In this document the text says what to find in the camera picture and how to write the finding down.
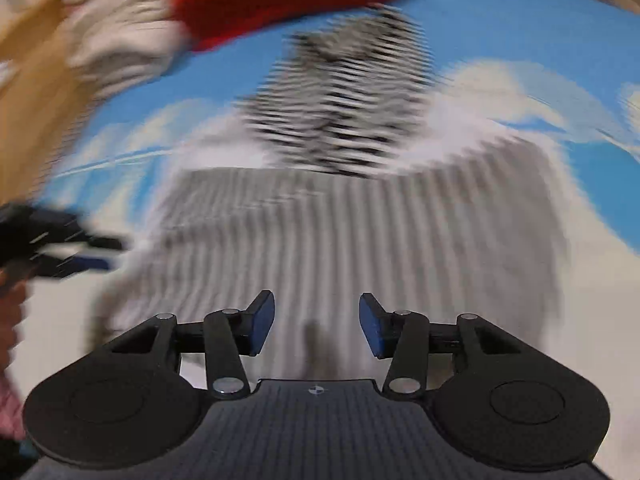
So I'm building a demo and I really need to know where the wooden bed frame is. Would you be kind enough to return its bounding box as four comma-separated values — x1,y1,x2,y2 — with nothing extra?
0,0,103,206

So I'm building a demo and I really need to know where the white and black striped garment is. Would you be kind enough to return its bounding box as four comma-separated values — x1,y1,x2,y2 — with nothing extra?
95,7,571,391

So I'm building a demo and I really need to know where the white folded quilt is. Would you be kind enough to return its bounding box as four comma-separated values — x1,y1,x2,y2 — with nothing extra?
62,0,193,103

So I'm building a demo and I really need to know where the blue patterned bed sheet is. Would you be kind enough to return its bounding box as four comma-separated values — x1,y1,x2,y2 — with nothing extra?
0,0,640,480

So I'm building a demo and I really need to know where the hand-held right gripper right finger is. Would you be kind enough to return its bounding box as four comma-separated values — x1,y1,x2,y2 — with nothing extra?
358,291,533,397

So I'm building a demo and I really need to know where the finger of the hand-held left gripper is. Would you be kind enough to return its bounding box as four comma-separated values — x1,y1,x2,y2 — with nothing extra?
30,251,112,282
30,212,125,256

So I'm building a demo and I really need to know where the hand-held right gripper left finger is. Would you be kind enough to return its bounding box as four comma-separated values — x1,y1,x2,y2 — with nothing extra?
102,289,277,401

